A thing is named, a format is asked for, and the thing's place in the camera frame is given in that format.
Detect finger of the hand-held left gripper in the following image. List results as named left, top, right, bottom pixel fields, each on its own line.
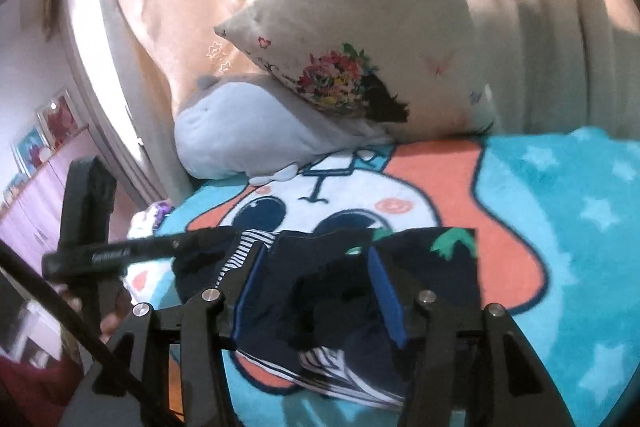
left=151, top=229, right=246, bottom=260

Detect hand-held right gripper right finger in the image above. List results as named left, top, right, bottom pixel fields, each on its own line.
left=367, top=249, right=576, bottom=427

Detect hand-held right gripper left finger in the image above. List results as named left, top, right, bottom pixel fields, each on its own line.
left=55, top=243, right=273, bottom=427

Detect dark navy printed pants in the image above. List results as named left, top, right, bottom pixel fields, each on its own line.
left=172, top=227, right=483, bottom=409

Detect person's left hand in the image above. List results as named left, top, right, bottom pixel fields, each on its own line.
left=99, top=279, right=135, bottom=344

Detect pink wooden cabinet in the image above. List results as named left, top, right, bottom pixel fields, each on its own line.
left=0, top=127, right=142, bottom=269

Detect white purple plush toy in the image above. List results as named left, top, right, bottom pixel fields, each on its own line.
left=127, top=201, right=176, bottom=240

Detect blue framed picture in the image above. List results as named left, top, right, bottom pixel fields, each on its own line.
left=12, top=127, right=52, bottom=178

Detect red framed picture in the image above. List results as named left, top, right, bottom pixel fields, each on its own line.
left=37, top=88, right=84, bottom=151

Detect grey seal plush toy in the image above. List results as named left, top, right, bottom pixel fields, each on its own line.
left=175, top=74, right=397, bottom=186

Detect white sheer curtain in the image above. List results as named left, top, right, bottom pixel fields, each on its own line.
left=60, top=0, right=173, bottom=208

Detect teal cartoon printed blanket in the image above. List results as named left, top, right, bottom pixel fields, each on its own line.
left=125, top=127, right=640, bottom=427

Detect dark red cloth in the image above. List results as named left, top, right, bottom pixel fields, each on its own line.
left=0, top=351, right=96, bottom=427

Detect cream floral pillow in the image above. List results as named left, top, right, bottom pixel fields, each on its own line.
left=214, top=0, right=501, bottom=134

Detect black cable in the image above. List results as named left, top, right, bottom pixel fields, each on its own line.
left=0, top=238, right=187, bottom=427

